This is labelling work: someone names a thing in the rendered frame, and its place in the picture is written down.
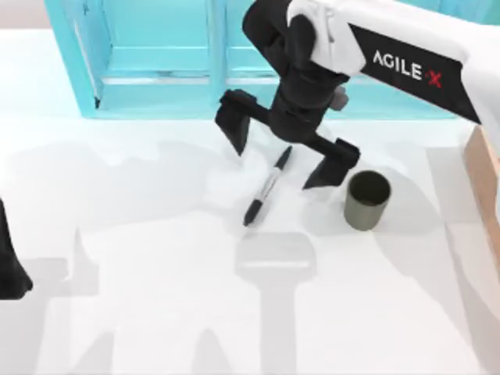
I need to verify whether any olive grey cup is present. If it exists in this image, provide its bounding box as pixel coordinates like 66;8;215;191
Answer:
343;170;392;232

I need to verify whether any black marker pen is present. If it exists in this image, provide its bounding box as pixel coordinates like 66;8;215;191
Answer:
241;145;294;228

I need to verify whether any light blue rack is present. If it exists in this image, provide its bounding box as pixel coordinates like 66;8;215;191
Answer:
42;0;463;120

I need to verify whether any salmon-coloured shallow box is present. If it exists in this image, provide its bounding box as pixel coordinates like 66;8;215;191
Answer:
462;124;500;271

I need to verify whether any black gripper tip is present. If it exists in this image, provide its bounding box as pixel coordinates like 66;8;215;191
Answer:
0;198;34;302

